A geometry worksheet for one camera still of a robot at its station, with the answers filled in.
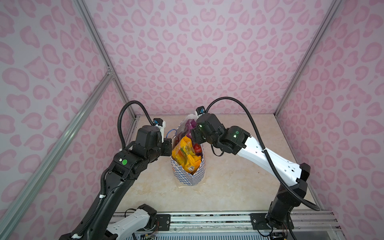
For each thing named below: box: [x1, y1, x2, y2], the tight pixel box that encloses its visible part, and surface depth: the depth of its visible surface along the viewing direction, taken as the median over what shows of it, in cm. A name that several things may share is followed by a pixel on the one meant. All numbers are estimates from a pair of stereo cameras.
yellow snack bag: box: [172, 136, 201, 173], surface depth 73 cm
